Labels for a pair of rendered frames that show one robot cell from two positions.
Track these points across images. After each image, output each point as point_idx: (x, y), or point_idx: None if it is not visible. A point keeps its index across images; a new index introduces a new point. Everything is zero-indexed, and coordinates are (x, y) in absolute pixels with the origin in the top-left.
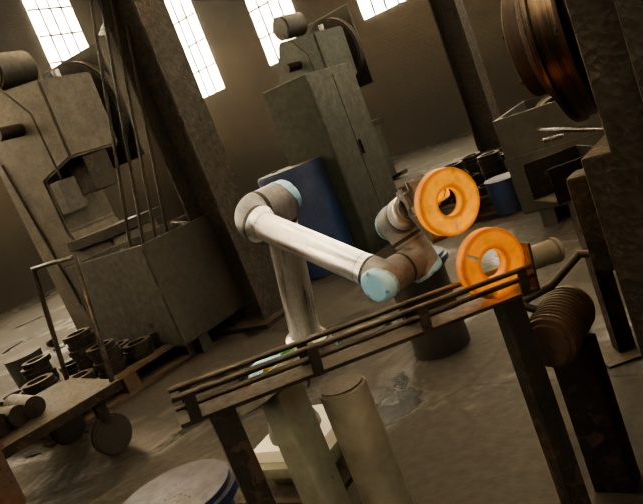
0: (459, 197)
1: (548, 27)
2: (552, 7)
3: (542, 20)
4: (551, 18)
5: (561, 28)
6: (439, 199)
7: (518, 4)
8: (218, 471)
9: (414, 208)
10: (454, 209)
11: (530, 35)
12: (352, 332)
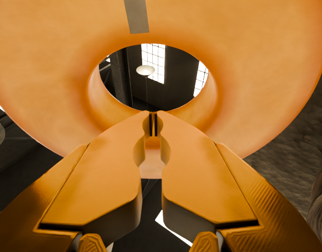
0: (210, 83)
1: None
2: (314, 181)
3: None
4: None
5: None
6: (141, 125)
7: None
8: None
9: (16, 122)
10: (195, 56)
11: (319, 194)
12: None
